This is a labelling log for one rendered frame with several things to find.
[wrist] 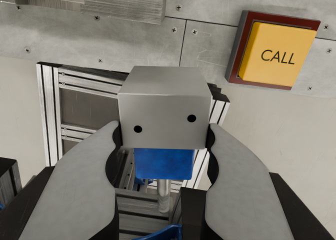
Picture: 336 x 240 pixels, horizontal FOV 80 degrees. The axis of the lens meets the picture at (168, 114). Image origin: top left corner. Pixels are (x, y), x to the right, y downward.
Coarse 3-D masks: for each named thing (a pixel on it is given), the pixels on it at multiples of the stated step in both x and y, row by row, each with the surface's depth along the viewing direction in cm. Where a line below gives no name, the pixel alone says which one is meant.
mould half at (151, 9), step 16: (0, 0) 15; (96, 0) 15; (112, 0) 15; (128, 0) 14; (144, 0) 14; (160, 0) 14; (112, 16) 15; (128, 16) 15; (144, 16) 15; (160, 16) 15
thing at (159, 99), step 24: (144, 72) 14; (168, 72) 14; (192, 72) 14; (120, 96) 11; (144, 96) 11; (168, 96) 11; (192, 96) 10; (120, 120) 11; (144, 120) 11; (168, 120) 11; (192, 120) 11; (144, 144) 12; (168, 144) 12; (192, 144) 12; (144, 168) 15; (168, 168) 15; (192, 168) 15; (168, 192) 17
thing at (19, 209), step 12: (48, 168) 8; (36, 180) 8; (24, 192) 7; (36, 192) 7; (12, 204) 7; (24, 204) 7; (0, 216) 6; (12, 216) 6; (24, 216) 6; (0, 228) 6; (12, 228) 6
